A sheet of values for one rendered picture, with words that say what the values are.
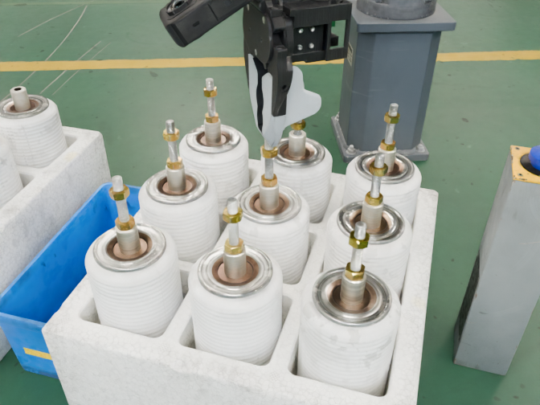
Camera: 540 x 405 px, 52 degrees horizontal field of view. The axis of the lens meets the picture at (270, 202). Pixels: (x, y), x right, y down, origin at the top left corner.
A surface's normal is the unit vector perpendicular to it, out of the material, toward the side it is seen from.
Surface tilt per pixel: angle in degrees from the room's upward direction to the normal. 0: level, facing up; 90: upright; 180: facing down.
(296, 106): 91
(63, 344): 90
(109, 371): 90
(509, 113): 0
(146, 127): 0
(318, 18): 90
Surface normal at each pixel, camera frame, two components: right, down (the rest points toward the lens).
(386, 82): 0.07, 0.60
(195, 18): 0.33, 0.57
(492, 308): -0.29, 0.57
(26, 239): 0.96, 0.16
